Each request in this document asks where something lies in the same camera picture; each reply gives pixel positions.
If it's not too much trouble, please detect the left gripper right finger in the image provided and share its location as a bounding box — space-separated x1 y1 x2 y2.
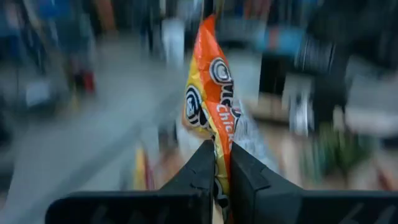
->
230 142 398 224

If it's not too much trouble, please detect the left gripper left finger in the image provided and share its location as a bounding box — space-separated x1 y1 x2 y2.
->
45 139 216 224

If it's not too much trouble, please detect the orange chicken ramen packet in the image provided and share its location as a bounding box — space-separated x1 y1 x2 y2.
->
181 14 279 224

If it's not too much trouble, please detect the potted succulent plant black pot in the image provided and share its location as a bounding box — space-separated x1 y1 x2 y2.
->
312 123 376 183

